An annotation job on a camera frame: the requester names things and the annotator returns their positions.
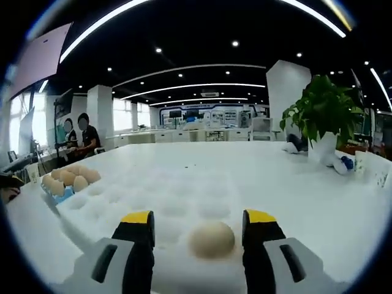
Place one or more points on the brown chicken egg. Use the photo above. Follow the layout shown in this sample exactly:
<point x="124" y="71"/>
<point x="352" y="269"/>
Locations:
<point x="211" y="240"/>

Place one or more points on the long curved ceiling light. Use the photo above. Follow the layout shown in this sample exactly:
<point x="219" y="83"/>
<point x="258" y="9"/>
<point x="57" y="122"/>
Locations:
<point x="332" y="26"/>

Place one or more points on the blue egg tray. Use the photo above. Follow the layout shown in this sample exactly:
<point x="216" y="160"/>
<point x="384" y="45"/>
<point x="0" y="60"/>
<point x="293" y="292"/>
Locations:
<point x="65" y="194"/>

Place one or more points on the dark monitor on stand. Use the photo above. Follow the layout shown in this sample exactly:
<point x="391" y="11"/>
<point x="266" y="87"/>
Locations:
<point x="27" y="128"/>

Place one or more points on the large hanging display screen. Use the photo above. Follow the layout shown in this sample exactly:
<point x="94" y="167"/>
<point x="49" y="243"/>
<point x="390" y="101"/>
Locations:
<point x="39" y="55"/>

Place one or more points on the white foam egg holder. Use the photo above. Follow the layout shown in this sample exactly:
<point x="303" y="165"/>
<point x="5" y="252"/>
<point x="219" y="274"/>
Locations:
<point x="183" y="211"/>

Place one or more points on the grey mesh office chair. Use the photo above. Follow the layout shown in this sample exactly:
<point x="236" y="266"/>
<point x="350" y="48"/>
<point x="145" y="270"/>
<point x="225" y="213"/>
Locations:
<point x="261" y="127"/>

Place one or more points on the white table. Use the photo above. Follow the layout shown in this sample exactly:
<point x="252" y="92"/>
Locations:
<point x="245" y="159"/>

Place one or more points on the group of brown eggs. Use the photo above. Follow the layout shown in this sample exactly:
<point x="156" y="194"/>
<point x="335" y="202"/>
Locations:
<point x="67" y="177"/>

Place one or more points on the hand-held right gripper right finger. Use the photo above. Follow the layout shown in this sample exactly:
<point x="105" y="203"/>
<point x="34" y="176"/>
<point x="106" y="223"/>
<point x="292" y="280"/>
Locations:
<point x="257" y="266"/>

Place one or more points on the green potted plant white pot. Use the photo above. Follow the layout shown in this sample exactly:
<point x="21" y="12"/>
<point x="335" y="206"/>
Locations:
<point x="324" y="104"/>

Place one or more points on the white office chair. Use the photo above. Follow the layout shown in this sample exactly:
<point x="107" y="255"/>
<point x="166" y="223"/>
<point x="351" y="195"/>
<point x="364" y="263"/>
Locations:
<point x="99" y="150"/>

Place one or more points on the white blue toy figure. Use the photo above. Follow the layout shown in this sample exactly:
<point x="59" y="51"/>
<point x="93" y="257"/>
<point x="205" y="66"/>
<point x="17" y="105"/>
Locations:
<point x="340" y="167"/>
<point x="292" y="147"/>

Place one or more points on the black screen on pole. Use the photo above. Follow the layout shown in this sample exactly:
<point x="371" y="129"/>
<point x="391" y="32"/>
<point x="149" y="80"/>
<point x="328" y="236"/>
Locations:
<point x="65" y="101"/>

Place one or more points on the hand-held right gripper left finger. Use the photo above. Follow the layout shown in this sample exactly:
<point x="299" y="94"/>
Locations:
<point x="137" y="266"/>

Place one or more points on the white office counter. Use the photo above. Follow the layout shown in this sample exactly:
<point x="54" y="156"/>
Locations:
<point x="171" y="134"/>

